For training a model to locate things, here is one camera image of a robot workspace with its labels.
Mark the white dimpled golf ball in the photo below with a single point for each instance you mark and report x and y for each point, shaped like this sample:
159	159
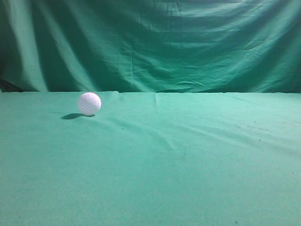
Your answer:
89	103

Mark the green backdrop curtain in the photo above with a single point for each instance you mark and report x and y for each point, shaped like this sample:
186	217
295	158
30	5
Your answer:
185	46

